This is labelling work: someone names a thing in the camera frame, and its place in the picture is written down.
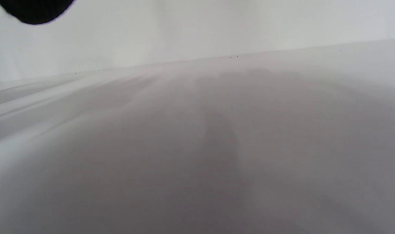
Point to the person's right hand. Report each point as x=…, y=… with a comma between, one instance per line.
x=34, y=11

